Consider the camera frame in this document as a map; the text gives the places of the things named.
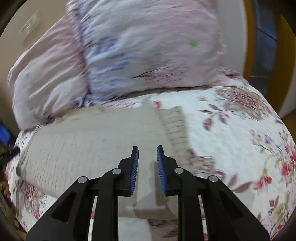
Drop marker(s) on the white wall switch plate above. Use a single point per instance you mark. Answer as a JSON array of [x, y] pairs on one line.
[[30, 25]]

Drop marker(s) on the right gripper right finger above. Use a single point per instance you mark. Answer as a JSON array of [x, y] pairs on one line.
[[227, 218]]

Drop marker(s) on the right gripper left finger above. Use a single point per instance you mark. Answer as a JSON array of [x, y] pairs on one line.
[[89, 207]]

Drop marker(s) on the beige cable knit sweater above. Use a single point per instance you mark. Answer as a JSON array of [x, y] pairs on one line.
[[91, 141]]

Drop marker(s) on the pink lavender floral pillow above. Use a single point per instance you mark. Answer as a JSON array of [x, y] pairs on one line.
[[102, 50]]

